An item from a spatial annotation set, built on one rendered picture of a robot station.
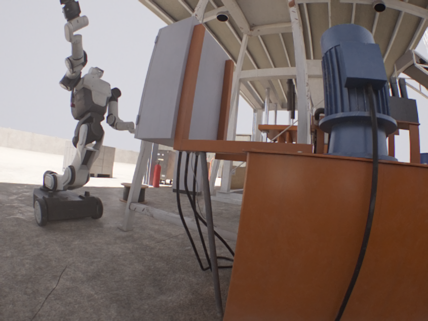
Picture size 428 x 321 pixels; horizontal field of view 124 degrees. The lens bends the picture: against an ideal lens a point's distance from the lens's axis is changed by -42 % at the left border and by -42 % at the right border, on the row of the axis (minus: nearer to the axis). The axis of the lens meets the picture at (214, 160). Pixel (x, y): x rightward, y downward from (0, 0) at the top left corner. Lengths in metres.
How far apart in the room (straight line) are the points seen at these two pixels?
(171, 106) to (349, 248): 0.74
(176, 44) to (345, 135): 0.76
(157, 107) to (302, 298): 0.83
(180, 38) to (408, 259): 1.14
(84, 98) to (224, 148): 1.10
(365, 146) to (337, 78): 0.20
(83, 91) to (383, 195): 1.60
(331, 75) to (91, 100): 1.35
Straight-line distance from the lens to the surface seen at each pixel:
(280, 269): 0.53
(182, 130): 0.74
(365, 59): 0.56
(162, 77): 0.89
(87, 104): 1.44
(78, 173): 1.49
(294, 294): 0.56
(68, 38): 1.13
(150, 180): 4.92
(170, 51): 0.95
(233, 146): 0.62
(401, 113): 0.86
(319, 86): 4.04
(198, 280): 1.03
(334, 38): 0.67
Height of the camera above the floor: 0.55
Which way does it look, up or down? 3 degrees up
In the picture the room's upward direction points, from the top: 6 degrees clockwise
